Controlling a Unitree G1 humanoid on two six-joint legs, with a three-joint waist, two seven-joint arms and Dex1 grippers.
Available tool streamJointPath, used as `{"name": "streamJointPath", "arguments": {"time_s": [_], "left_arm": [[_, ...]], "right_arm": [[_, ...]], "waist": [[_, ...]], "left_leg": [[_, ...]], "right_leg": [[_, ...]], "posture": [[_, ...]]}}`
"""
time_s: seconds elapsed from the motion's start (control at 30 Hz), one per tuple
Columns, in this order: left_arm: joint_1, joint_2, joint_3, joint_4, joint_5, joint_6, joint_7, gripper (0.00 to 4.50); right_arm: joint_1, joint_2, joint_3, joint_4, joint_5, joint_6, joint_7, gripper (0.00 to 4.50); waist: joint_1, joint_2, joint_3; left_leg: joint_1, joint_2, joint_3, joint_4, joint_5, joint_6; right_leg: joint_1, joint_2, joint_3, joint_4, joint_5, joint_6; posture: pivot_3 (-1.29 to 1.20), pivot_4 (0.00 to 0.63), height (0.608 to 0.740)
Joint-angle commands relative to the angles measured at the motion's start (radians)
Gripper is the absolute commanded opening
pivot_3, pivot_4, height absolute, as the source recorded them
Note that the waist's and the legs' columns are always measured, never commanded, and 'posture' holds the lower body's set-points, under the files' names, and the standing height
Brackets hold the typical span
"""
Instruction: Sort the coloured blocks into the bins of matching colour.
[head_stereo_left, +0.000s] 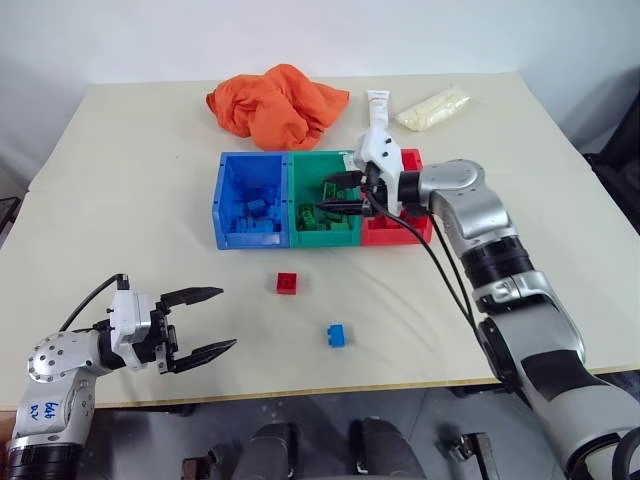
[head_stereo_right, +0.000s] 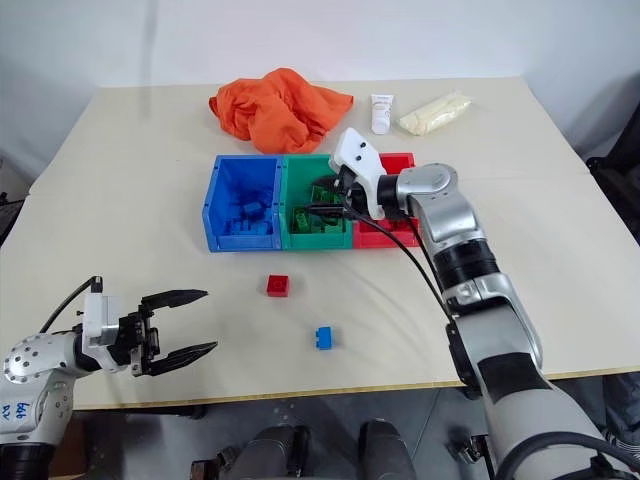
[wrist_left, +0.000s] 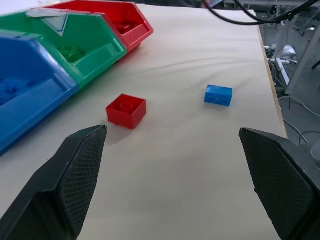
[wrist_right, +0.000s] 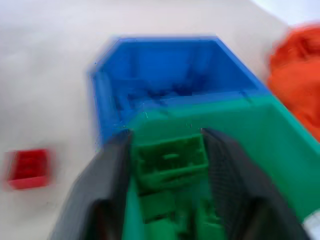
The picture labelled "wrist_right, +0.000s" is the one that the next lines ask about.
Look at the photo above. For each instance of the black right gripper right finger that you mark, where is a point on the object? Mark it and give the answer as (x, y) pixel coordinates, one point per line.
(237, 180)

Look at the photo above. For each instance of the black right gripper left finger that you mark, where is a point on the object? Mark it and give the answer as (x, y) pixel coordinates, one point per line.
(100, 185)

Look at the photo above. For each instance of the green building block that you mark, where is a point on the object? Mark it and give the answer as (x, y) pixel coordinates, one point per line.
(172, 156)

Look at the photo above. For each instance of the green plastic bin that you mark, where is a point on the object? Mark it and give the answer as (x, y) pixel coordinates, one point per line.
(262, 132)

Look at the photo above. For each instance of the red building block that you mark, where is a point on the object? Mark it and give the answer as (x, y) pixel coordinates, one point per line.
(28, 168)

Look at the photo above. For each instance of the orange cloth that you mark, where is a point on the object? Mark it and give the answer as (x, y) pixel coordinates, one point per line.
(297, 77)

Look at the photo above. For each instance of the blue plastic bin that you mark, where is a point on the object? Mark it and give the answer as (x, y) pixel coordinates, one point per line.
(160, 72)

